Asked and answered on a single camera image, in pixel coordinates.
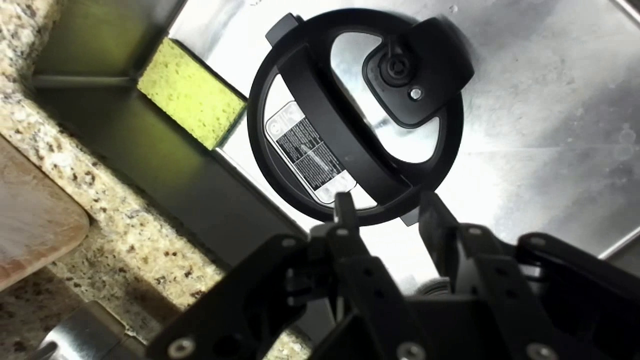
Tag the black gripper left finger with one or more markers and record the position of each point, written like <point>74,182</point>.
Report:
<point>267,312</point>

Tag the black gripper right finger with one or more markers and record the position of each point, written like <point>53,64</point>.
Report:
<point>532,307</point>

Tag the black pressure cooker lid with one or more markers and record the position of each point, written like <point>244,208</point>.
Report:
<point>333,121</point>

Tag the stainless steel sink basin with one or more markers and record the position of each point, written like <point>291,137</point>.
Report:
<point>547,132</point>

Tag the brushed steel gooseneck faucet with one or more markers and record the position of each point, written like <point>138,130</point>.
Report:
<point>87,336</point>

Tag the yellow green sponge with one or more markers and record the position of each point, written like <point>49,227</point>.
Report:
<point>190,93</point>

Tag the wooden cutting board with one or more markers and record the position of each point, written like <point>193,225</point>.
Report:
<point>33,213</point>

